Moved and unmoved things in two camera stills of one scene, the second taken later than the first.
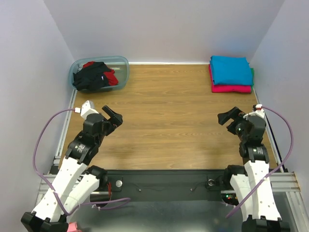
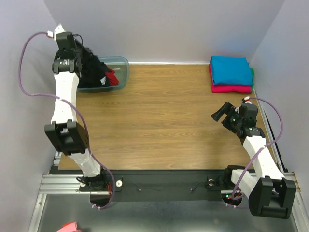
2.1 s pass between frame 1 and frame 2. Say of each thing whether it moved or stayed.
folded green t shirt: stayed
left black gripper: moved
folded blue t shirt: stayed
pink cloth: stayed
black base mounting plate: stayed
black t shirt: moved
